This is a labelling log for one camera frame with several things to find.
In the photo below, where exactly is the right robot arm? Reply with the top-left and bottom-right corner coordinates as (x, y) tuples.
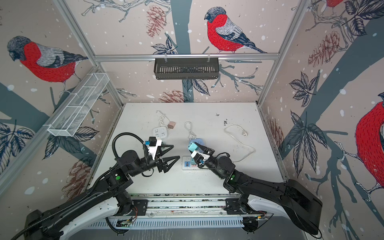
(188, 142), (323, 236)

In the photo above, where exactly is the dark teal plug adapter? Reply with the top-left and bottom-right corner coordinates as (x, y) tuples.
(188, 142), (199, 153)

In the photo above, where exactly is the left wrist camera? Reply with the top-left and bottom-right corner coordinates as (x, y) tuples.
(145, 137), (162, 160)

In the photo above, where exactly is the white square power socket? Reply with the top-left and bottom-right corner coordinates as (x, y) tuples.
(152, 126), (168, 139)

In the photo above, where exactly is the pink plug adapter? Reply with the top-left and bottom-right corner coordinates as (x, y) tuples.
(168, 121), (176, 129)

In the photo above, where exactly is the white wire mesh shelf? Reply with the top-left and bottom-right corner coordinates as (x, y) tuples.
(48, 73), (110, 137)

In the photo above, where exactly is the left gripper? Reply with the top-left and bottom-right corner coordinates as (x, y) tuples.
(128, 143), (179, 178)

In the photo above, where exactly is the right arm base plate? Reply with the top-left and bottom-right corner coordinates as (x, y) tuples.
(224, 197), (267, 216)

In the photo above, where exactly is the black wall basket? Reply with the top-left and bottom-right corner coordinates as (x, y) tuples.
(154, 58), (220, 80)

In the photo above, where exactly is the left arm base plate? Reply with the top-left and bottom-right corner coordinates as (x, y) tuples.
(117, 200), (149, 217)

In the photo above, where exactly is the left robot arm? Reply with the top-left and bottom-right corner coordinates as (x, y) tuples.
(13, 132), (181, 240)

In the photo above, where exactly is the long white power strip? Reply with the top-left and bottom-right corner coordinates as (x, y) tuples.
(182, 160), (202, 171)

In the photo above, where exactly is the blue square power socket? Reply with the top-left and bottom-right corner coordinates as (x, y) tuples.
(189, 138), (205, 147)

